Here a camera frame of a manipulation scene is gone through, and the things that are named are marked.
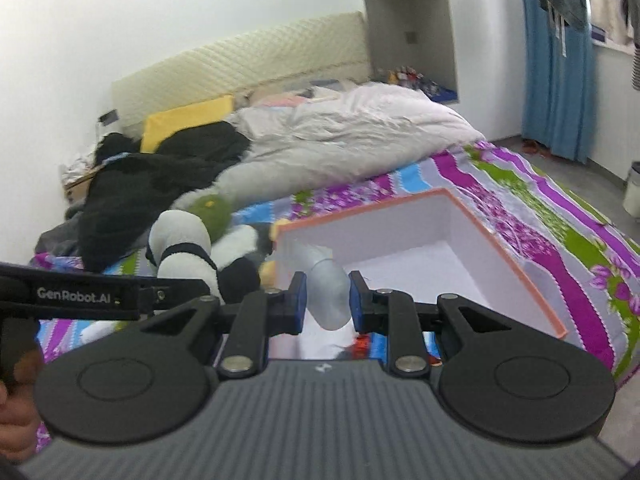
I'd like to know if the white crumpled cloth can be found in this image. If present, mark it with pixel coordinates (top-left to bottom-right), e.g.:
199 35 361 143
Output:
60 152 98 181

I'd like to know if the yellow pillow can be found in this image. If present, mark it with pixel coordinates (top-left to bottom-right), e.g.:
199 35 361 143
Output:
140 94 236 153

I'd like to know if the blue curtain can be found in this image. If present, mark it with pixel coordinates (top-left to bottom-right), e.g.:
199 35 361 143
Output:
517 0 598 163

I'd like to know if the orange cardboard box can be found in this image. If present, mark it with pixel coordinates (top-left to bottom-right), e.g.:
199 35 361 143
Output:
272 187 571 361

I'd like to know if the person's left hand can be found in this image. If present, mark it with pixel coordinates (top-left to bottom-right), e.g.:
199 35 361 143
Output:
0 347 46 463

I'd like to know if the grey wardrobe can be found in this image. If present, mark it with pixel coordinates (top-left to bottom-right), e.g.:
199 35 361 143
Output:
356 0 523 103

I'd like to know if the dark garment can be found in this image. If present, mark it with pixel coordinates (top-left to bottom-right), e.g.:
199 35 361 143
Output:
95 132 142 161

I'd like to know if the pale grey pink duvet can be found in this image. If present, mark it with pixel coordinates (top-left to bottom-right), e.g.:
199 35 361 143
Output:
215 82 486 206

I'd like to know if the white trash bin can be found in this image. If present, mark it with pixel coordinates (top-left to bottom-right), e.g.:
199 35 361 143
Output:
622 161 640 218

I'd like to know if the black jacket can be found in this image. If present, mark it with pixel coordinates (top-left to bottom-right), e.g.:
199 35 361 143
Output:
77 122 251 271

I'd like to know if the cream quilted headboard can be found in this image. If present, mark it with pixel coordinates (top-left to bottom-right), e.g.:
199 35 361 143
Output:
110 10 371 138

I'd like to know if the green plush massage hammer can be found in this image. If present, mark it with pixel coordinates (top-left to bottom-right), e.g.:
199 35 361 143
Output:
172 192 233 241

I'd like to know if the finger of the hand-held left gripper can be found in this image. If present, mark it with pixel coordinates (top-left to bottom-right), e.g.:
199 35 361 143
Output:
137 280 212 315

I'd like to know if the grey blanket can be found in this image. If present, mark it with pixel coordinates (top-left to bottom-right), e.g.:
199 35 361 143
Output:
35 205 86 256

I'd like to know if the brown cardboard box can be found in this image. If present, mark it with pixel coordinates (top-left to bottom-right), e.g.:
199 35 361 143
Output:
62 162 101 201

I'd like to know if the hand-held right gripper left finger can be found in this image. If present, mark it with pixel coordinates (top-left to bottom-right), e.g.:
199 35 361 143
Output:
140 271 308 378

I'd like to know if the pile of colourful small toys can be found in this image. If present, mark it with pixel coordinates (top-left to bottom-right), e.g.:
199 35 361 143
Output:
387 65 458 101

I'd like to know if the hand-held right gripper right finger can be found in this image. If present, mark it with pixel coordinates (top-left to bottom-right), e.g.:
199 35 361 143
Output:
348 270 512 377

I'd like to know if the white plastic bottle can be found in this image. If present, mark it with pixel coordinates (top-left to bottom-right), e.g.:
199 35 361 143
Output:
292 245 351 331

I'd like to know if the colourful floral bedsheet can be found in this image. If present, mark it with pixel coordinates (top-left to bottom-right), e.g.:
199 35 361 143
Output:
30 140 640 391

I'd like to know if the white plush toy black band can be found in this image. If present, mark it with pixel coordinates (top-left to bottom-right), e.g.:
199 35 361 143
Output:
147 210 218 306

